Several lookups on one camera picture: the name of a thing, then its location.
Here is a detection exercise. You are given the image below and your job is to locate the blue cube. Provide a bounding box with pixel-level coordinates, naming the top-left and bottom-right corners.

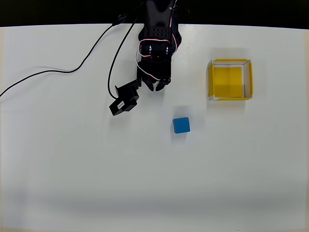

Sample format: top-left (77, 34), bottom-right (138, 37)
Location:
top-left (172, 117), bottom-right (191, 134)

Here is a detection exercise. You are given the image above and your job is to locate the yellow open box, white rim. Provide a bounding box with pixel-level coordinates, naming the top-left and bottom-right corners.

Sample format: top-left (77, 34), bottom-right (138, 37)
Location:
top-left (207, 58), bottom-right (253, 102)

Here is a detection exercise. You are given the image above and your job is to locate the black wrist camera with label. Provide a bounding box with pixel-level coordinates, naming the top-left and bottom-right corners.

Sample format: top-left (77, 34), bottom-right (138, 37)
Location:
top-left (109, 78), bottom-right (143, 117)

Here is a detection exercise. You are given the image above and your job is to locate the white and red servo wire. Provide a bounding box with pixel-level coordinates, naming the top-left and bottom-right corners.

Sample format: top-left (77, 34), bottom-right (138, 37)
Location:
top-left (135, 0), bottom-right (181, 83)

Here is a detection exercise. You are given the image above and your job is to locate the thin black camera cable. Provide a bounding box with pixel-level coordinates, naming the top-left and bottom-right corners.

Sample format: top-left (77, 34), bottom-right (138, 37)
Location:
top-left (107, 0), bottom-right (148, 99)

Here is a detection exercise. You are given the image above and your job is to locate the black cable with plug connector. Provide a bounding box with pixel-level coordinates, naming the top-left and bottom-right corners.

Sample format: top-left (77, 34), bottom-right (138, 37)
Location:
top-left (0, 14), bottom-right (128, 98)

